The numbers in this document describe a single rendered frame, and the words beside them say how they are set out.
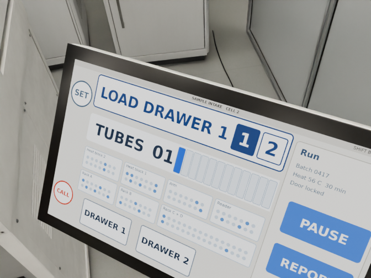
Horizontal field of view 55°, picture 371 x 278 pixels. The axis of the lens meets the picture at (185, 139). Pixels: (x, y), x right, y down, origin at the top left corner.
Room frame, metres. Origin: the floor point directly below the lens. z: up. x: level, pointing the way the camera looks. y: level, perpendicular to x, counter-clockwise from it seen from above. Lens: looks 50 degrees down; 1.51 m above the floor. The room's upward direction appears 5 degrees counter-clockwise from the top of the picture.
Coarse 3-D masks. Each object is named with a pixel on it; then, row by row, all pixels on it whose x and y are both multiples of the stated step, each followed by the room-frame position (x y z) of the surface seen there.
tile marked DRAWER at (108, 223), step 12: (84, 204) 0.30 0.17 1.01; (96, 204) 0.30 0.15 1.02; (84, 216) 0.29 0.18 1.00; (96, 216) 0.28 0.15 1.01; (108, 216) 0.28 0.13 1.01; (120, 216) 0.27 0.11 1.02; (96, 228) 0.27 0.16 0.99; (108, 228) 0.26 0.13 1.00; (120, 228) 0.26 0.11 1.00; (120, 240) 0.25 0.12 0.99
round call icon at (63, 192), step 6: (60, 180) 0.34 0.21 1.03; (54, 186) 0.34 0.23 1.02; (60, 186) 0.34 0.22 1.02; (66, 186) 0.33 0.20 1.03; (72, 186) 0.33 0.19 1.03; (54, 192) 0.33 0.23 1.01; (60, 192) 0.33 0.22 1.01; (66, 192) 0.33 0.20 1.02; (72, 192) 0.32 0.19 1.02; (54, 198) 0.33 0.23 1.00; (60, 198) 0.32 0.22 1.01; (66, 198) 0.32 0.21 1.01; (72, 198) 0.32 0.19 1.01; (66, 204) 0.31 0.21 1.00
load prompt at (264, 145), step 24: (96, 96) 0.41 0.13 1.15; (120, 96) 0.40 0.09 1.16; (144, 96) 0.38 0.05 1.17; (168, 96) 0.37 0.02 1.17; (144, 120) 0.36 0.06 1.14; (168, 120) 0.35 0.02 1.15; (192, 120) 0.33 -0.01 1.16; (216, 120) 0.32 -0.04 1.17; (240, 120) 0.31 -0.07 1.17; (216, 144) 0.30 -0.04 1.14; (240, 144) 0.29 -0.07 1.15; (264, 144) 0.28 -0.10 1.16; (288, 144) 0.27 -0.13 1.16
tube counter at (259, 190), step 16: (160, 144) 0.33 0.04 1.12; (176, 144) 0.32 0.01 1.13; (160, 160) 0.31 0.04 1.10; (176, 160) 0.30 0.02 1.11; (192, 160) 0.30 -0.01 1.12; (208, 160) 0.29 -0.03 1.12; (192, 176) 0.28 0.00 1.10; (208, 176) 0.27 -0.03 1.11; (224, 176) 0.27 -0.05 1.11; (240, 176) 0.26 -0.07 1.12; (256, 176) 0.26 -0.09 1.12; (224, 192) 0.25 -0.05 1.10; (240, 192) 0.25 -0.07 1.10; (256, 192) 0.24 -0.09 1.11; (272, 192) 0.23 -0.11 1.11
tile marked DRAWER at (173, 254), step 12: (144, 228) 0.25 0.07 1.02; (144, 240) 0.24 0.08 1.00; (156, 240) 0.23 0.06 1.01; (168, 240) 0.23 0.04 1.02; (144, 252) 0.22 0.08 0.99; (156, 252) 0.22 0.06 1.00; (168, 252) 0.21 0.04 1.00; (180, 252) 0.21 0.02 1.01; (192, 252) 0.21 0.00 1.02; (168, 264) 0.20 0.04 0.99; (180, 264) 0.20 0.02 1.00; (192, 264) 0.19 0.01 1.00
